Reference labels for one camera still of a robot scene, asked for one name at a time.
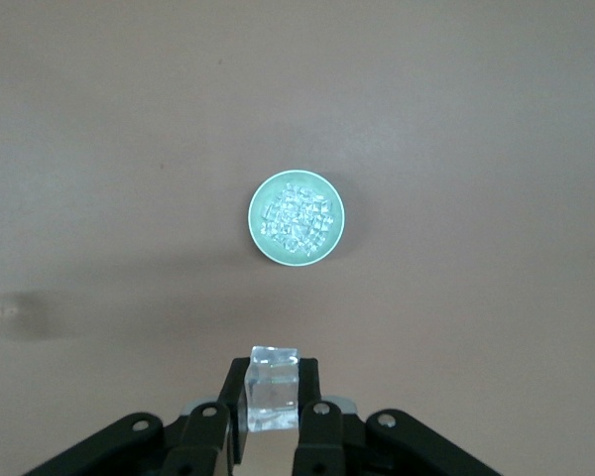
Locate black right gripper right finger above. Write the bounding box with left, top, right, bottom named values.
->
left=292, top=356, right=503, bottom=476

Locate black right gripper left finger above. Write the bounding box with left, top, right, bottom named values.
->
left=23, top=356, right=252, bottom=476

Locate large clear ice cube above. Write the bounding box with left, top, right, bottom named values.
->
left=244, top=344, right=301, bottom=433

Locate pile of clear ice cubes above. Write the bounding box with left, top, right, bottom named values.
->
left=260, top=181, right=335, bottom=257

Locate green ceramic bowl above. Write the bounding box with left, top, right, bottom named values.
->
left=247, top=169, right=347, bottom=269

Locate brown table cover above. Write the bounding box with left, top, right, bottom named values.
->
left=0, top=0, right=595, bottom=476

